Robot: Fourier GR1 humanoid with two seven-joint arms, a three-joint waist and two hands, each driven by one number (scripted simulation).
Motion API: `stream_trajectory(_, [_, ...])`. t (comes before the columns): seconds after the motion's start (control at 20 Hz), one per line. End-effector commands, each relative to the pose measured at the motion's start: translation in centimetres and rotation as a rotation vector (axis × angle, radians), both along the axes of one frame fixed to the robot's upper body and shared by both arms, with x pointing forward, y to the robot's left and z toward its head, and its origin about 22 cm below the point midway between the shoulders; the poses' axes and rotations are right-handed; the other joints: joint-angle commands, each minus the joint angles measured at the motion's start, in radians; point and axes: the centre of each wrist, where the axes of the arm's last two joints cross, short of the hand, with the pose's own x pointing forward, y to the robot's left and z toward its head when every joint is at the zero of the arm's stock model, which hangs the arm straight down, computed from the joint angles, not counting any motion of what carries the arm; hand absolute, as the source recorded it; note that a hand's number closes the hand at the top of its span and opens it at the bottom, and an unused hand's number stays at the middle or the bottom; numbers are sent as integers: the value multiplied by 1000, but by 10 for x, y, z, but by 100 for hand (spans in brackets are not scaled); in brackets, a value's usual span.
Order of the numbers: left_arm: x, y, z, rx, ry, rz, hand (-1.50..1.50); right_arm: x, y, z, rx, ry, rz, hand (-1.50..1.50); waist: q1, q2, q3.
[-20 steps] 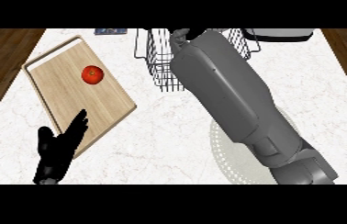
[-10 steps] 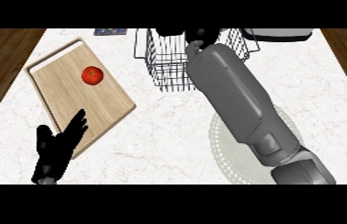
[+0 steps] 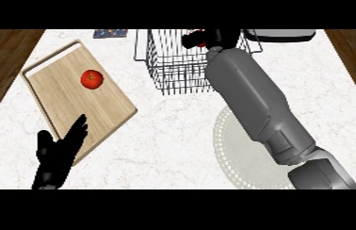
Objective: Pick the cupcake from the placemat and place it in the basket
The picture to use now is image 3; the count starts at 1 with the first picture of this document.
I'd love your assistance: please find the wire basket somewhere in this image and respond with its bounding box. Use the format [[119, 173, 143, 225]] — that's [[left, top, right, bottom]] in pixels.
[[132, 28, 264, 96]]

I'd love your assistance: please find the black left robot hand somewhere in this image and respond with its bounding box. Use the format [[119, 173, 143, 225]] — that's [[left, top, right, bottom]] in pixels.
[[30, 113, 88, 190]]

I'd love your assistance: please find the dark blue patterned box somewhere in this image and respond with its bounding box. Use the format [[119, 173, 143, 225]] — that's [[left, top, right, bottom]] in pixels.
[[91, 28, 129, 40]]

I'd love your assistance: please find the round pale placemat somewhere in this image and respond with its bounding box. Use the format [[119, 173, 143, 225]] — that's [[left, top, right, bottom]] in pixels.
[[211, 105, 296, 190]]

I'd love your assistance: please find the pale wooden cutting board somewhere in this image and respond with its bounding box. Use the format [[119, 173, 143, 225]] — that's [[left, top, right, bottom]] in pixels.
[[19, 40, 138, 167]]

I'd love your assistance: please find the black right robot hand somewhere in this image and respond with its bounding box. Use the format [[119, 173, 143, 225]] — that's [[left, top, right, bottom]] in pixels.
[[180, 28, 243, 50]]

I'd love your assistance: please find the red tomato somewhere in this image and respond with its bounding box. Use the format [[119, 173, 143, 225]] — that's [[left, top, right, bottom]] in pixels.
[[79, 69, 106, 90]]

